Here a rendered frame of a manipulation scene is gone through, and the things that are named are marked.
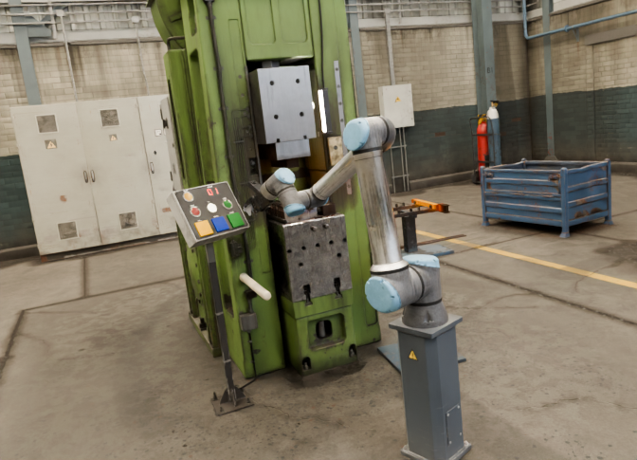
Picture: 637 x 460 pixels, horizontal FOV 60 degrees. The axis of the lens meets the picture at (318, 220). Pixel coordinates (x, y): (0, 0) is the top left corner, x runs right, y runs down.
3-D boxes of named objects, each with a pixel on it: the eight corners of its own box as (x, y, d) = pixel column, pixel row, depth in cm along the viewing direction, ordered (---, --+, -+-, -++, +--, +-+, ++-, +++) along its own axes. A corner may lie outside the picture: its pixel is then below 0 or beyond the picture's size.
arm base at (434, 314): (457, 317, 226) (456, 293, 224) (430, 332, 213) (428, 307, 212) (420, 308, 240) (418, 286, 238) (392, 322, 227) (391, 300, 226)
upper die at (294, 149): (310, 156, 309) (308, 138, 308) (277, 160, 302) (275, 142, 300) (285, 155, 348) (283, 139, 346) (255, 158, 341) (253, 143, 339)
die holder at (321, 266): (353, 288, 323) (344, 213, 316) (292, 303, 309) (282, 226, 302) (316, 269, 375) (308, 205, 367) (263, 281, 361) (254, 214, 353)
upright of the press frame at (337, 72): (382, 340, 360) (346, -30, 319) (346, 351, 350) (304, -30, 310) (352, 322, 400) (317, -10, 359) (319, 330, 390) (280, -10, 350)
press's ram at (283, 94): (330, 136, 313) (322, 64, 306) (266, 144, 299) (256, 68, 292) (303, 138, 351) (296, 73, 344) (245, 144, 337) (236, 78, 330)
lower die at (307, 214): (318, 217, 316) (316, 202, 314) (284, 223, 308) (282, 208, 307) (292, 210, 354) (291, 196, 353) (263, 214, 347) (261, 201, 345)
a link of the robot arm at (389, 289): (425, 303, 212) (390, 111, 206) (395, 318, 201) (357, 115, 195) (395, 302, 224) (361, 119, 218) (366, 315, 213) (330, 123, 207)
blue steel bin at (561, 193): (614, 223, 600) (613, 157, 587) (565, 238, 564) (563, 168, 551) (526, 213, 705) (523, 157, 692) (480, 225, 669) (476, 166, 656)
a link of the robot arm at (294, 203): (313, 206, 249) (301, 182, 252) (294, 211, 242) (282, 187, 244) (303, 215, 256) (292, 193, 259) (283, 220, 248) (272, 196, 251)
